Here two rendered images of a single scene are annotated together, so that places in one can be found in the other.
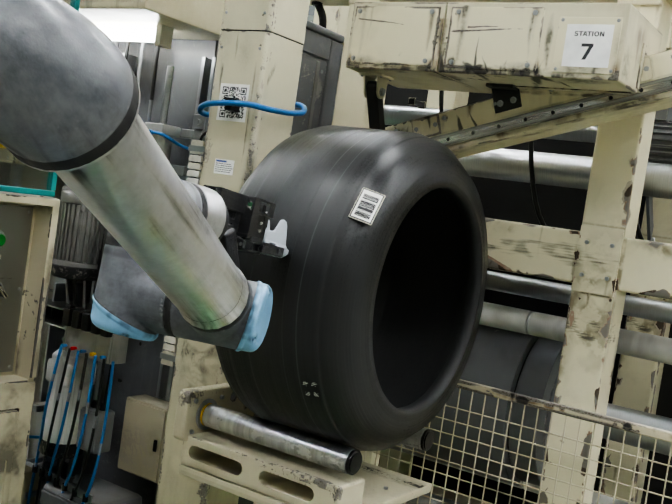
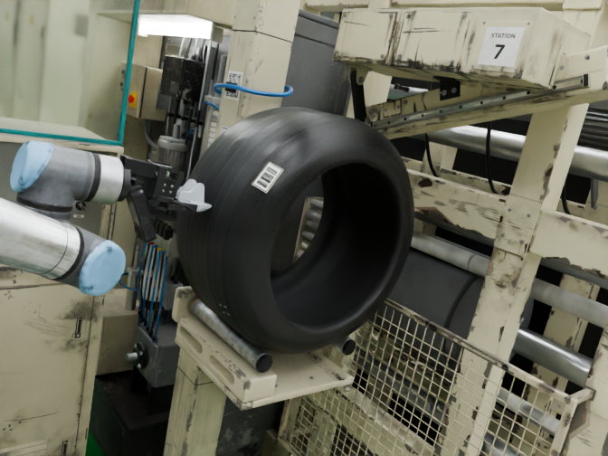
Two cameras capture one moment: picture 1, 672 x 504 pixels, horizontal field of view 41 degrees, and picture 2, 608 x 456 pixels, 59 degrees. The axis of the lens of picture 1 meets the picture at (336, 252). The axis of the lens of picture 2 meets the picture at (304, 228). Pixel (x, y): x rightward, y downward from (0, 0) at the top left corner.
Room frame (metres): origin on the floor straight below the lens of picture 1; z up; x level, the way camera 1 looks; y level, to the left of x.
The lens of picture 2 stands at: (0.46, -0.43, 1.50)
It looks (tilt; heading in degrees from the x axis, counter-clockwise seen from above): 13 degrees down; 16
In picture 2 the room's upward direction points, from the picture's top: 12 degrees clockwise
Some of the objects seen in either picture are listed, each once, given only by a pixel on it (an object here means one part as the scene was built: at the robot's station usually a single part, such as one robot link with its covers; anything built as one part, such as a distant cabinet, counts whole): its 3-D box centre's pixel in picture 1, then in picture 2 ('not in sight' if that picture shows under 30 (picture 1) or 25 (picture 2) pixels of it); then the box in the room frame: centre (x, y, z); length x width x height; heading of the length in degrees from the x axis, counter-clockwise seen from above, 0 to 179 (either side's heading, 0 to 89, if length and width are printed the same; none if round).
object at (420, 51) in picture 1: (498, 51); (446, 49); (1.95, -0.28, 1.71); 0.61 x 0.25 x 0.15; 57
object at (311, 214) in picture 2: not in sight; (330, 246); (2.21, -0.03, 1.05); 0.20 x 0.15 x 0.30; 57
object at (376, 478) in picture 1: (309, 477); (263, 358); (1.77, -0.01, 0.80); 0.37 x 0.36 x 0.02; 147
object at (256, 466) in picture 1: (269, 470); (222, 353); (1.65, 0.06, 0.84); 0.36 x 0.09 x 0.06; 57
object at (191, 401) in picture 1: (246, 404); (236, 299); (1.86, 0.14, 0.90); 0.40 x 0.03 x 0.10; 147
